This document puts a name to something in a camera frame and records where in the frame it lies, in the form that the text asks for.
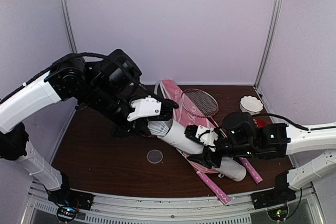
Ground clear plastic tube lid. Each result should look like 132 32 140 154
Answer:
146 150 163 164

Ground pink badminton racket right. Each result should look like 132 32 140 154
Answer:
180 88 264 185

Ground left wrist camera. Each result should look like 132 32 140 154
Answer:
127 96 162 122

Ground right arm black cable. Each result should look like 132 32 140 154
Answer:
251 113 336 132

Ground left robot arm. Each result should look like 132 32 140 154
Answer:
1 49 178 205

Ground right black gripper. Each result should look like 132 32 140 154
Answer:
186 129 256 170

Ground pink badminton racket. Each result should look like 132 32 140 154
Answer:
180 88 264 185
176 149 232 205

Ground pink racket cover bag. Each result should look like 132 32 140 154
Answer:
154 79 224 174

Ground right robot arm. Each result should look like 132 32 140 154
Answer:
184 112 335 204

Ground white shuttlecock tube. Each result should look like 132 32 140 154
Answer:
148 120 247 182

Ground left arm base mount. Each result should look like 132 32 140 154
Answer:
46 173 94 210

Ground white fluted bowl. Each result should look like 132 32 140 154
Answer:
239 95 264 115

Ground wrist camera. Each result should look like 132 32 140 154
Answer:
184 125 219 152
127 96 162 122

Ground right aluminium frame post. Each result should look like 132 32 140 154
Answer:
254 0 283 89

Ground left aluminium frame post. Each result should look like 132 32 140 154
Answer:
59 0 77 53

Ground aluminium frame post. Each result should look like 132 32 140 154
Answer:
254 0 283 89
59 0 77 53

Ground aluminium front rail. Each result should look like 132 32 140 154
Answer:
19 180 327 223

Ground pink badminton racket left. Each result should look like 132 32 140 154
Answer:
176 149 232 205

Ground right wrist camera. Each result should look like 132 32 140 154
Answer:
184 125 219 152

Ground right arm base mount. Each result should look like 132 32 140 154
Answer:
251 173 296 210

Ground red floral plate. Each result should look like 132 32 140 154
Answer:
253 118 267 128

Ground white shuttlecock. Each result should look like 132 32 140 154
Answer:
148 120 173 137

